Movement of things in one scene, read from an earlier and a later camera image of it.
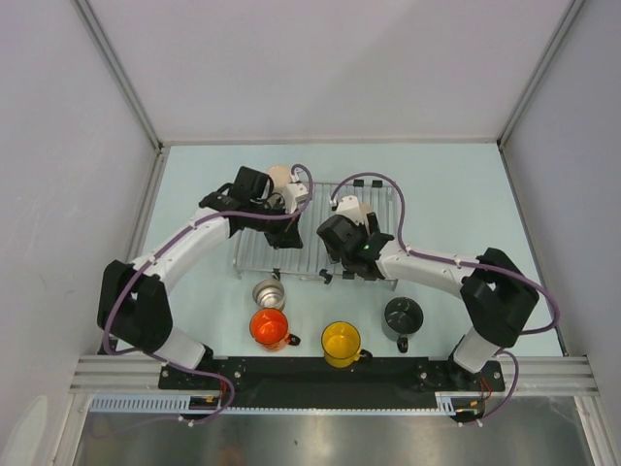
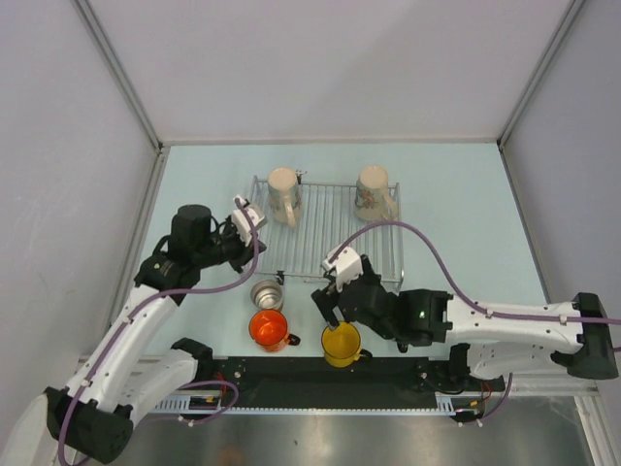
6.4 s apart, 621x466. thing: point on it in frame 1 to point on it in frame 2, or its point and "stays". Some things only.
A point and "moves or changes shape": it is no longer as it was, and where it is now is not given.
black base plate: (310, 382) stays
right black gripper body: (374, 224) to (368, 276)
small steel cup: (269, 294) stays
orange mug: (270, 327) stays
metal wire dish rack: (254, 255) moves or changes shape
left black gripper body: (275, 230) to (223, 247)
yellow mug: (341, 344) stays
